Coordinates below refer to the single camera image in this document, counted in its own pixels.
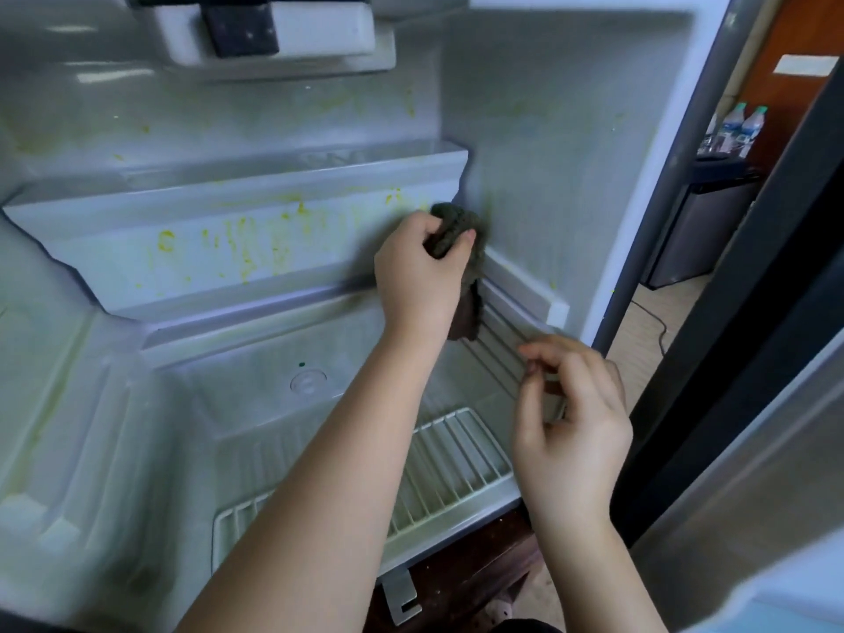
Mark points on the person's right hand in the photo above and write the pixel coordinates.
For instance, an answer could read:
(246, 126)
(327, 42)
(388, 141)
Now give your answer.
(574, 435)

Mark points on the person's dark trousers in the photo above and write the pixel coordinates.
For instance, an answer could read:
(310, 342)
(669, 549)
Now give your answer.
(528, 625)

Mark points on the dark red wooden stand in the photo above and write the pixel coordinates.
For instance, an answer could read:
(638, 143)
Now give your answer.
(455, 580)

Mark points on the small clear water bottle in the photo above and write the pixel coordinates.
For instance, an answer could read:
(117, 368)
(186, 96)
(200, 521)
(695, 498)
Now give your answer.
(728, 125)
(752, 129)

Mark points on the person's left forearm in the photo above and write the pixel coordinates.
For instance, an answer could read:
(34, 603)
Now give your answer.
(317, 521)

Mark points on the dark cabinet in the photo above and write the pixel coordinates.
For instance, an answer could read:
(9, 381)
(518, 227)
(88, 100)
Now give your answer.
(699, 224)

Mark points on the white wall plate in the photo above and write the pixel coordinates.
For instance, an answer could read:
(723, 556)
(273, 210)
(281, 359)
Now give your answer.
(805, 66)

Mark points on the person's left hand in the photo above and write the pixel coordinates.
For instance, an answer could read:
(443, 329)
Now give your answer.
(416, 283)

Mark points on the grey mini fridge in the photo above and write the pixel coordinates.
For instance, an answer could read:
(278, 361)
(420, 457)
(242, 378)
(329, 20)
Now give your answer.
(198, 389)

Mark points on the fridge door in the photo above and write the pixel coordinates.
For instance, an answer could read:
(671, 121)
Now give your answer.
(752, 415)

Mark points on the dark grey cloth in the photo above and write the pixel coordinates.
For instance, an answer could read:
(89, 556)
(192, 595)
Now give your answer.
(455, 230)

